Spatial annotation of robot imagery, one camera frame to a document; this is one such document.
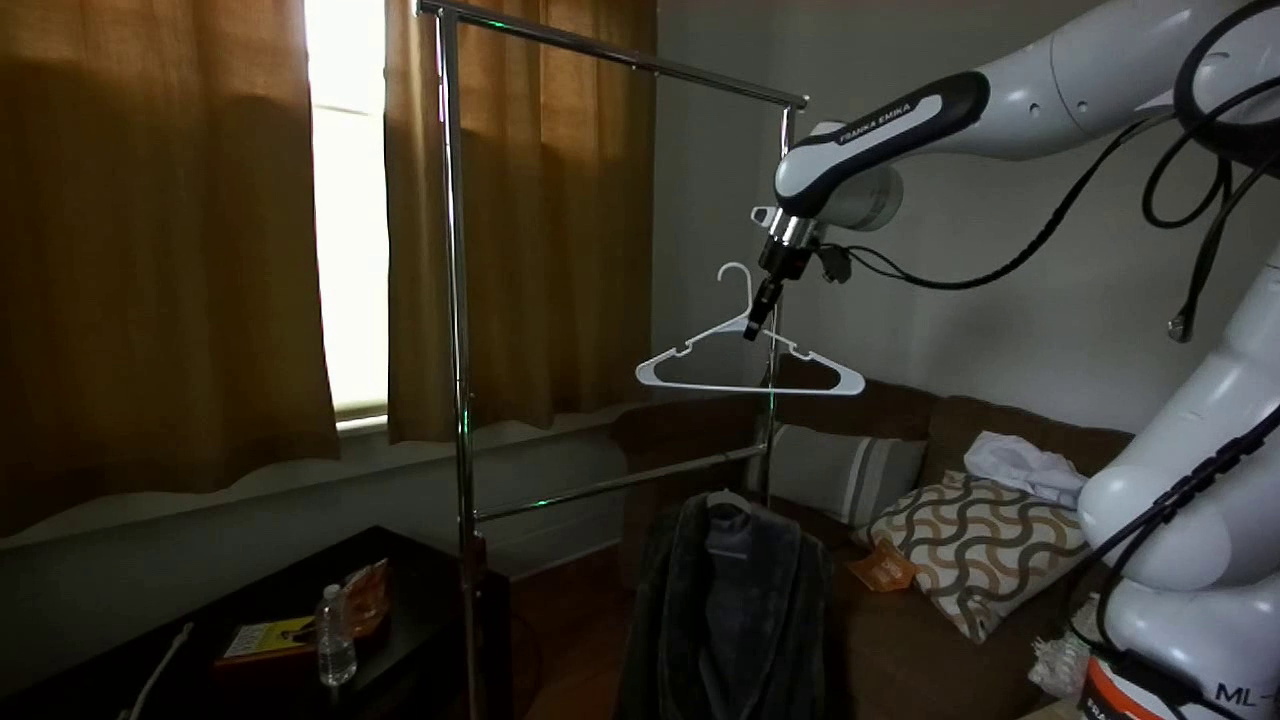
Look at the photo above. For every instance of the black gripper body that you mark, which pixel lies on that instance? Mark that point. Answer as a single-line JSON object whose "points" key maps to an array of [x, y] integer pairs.
{"points": [[785, 252]]}

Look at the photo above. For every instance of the white plastic hanger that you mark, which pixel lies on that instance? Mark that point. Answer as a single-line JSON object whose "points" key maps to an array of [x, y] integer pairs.
{"points": [[720, 386]]}

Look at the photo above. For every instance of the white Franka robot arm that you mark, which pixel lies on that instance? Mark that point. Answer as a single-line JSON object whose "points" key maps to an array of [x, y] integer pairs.
{"points": [[1043, 82]]}

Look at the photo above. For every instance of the pale hanger under robe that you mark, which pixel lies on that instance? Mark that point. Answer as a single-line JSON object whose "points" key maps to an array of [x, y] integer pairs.
{"points": [[729, 503]]}

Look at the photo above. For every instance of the striped grey pillow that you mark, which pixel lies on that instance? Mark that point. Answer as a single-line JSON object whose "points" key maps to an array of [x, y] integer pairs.
{"points": [[843, 473]]}

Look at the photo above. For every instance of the narrow brown curtain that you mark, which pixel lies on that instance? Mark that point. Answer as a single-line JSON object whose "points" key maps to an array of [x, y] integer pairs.
{"points": [[534, 213]]}

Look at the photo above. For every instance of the orange packet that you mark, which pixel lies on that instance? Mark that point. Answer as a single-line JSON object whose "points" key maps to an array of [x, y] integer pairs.
{"points": [[881, 568]]}

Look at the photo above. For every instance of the white knitted blanket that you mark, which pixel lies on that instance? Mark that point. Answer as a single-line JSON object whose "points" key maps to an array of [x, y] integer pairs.
{"points": [[1023, 466]]}

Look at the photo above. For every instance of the chrome garment rack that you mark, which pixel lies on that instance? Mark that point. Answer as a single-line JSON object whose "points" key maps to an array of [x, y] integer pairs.
{"points": [[457, 333]]}

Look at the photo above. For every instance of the dark grey robe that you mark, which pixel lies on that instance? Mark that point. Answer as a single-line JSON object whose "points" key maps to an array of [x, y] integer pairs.
{"points": [[733, 614]]}

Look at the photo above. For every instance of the wavy patterned pillow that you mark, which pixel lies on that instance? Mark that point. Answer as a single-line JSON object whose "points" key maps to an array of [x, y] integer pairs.
{"points": [[980, 544]]}

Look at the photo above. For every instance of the brown sofa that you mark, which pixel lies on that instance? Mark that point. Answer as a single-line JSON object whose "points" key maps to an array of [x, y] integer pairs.
{"points": [[905, 667]]}

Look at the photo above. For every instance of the bright window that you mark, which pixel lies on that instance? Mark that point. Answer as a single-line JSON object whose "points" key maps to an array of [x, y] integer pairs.
{"points": [[344, 200]]}

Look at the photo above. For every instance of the crumpled white cloth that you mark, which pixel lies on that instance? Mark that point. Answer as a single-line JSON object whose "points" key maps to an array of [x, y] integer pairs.
{"points": [[1060, 667]]}

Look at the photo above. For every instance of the orange snack bag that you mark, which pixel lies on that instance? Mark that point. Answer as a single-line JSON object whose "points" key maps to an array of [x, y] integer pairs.
{"points": [[366, 602]]}

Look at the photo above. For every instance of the black low table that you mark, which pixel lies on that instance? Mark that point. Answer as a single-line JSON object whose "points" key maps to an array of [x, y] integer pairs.
{"points": [[403, 667]]}

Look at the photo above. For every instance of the white window sill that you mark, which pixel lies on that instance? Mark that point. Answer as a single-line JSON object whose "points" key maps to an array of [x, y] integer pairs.
{"points": [[267, 480]]}

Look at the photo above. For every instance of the clear water bottle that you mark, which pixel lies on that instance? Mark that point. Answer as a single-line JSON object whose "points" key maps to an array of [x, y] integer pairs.
{"points": [[339, 646]]}

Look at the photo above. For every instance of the yellow book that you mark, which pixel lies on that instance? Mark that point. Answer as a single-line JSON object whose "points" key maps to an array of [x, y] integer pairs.
{"points": [[267, 641]]}

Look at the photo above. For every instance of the wide brown curtain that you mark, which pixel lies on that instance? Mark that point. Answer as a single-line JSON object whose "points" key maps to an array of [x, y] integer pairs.
{"points": [[146, 240]]}

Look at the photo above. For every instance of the thin white stick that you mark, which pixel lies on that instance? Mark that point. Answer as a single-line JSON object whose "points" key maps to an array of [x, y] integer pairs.
{"points": [[160, 667]]}

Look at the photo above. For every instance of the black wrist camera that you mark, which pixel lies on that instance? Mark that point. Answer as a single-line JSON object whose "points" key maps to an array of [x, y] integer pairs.
{"points": [[838, 261]]}

